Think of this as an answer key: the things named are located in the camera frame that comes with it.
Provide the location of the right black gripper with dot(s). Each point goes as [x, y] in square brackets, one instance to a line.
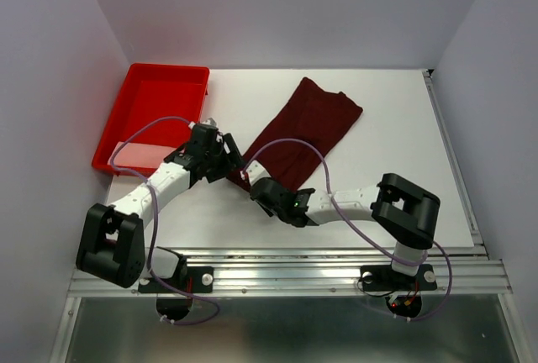
[268, 210]

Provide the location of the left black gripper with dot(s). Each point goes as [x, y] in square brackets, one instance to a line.
[228, 167]

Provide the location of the dark red t shirt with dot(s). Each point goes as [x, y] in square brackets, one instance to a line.
[313, 115]

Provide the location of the red plastic tray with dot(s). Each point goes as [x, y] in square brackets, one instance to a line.
[149, 92]

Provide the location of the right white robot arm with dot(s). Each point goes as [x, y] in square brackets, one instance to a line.
[406, 211]

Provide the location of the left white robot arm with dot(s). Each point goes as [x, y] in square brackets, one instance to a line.
[112, 246]

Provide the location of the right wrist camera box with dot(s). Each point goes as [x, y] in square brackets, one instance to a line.
[263, 187]

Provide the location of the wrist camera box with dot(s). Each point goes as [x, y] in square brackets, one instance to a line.
[204, 135]
[263, 187]

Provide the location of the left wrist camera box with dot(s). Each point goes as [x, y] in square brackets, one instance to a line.
[204, 135]

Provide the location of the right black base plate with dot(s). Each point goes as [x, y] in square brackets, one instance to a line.
[382, 278]

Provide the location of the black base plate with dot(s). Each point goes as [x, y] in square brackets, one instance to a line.
[191, 279]
[382, 278]

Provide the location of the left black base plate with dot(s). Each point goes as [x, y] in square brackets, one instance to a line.
[191, 279]

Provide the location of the aluminium rail frame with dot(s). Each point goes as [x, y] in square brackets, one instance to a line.
[291, 295]

